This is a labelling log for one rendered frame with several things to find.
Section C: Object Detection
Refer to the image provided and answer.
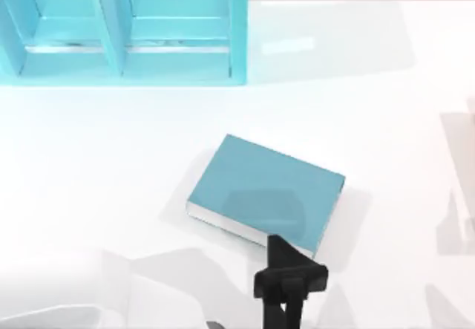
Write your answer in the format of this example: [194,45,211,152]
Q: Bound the light blue rack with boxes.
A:
[0,0,249,87]

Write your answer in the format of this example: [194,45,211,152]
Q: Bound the teal book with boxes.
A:
[185,133,347,261]

